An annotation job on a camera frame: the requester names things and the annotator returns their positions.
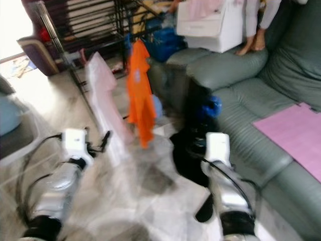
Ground blue laundry bag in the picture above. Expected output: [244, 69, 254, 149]
[143, 25, 181, 63]

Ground purple armchair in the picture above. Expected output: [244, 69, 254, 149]
[18, 0, 126, 76]

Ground pale pink garment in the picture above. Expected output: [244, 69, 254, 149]
[188, 0, 226, 21]

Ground black metal drying rack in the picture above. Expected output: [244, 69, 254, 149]
[25, 0, 176, 126]

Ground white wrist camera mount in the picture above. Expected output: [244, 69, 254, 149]
[205, 132, 231, 169]
[61, 128, 93, 169]

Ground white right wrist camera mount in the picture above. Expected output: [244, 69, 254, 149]
[205, 132, 231, 169]

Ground pale white shirt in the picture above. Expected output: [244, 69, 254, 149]
[84, 50, 133, 164]

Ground red cloth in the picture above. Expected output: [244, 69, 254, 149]
[39, 26, 51, 43]

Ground orange shirt white badge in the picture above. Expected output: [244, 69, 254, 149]
[125, 39, 156, 149]

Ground black shirt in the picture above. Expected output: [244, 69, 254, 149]
[170, 83, 219, 224]

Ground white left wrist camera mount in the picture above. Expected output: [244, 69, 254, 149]
[61, 128, 93, 169]

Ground person legs grey trousers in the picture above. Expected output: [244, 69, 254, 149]
[237, 0, 284, 56]

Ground white plastic storage box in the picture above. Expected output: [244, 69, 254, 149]
[176, 0, 246, 53]

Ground grey green leather sofa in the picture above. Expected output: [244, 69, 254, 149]
[148, 0, 321, 241]

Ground blue plastic hanger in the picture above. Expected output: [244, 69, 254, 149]
[198, 95, 222, 118]

